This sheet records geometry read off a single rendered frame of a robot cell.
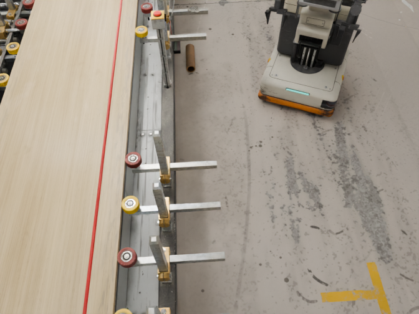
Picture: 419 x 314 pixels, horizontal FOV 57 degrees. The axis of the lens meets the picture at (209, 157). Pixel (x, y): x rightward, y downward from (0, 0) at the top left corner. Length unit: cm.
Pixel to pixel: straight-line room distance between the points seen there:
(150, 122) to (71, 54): 63
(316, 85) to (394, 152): 80
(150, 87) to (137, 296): 136
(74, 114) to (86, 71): 34
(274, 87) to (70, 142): 173
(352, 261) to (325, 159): 81
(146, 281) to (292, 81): 196
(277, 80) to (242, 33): 100
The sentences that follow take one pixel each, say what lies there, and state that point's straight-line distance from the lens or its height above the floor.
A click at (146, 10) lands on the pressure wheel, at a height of 90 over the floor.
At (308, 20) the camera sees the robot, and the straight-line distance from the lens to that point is 283.
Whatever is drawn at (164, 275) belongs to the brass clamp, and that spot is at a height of 85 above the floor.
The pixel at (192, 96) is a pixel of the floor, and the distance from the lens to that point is 341.
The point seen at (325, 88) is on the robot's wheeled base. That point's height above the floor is 28.
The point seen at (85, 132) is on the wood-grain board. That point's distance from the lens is 211.
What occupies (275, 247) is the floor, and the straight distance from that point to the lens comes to 268.
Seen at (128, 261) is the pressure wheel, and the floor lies 91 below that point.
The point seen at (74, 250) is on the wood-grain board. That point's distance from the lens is 178.
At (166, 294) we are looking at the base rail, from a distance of 184.
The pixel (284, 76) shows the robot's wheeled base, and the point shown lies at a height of 28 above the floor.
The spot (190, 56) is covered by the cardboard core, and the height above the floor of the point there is 8.
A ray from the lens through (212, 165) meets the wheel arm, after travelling 197.
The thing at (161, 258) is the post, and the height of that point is 101.
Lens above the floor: 247
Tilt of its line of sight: 55 degrees down
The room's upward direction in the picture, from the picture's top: 1 degrees counter-clockwise
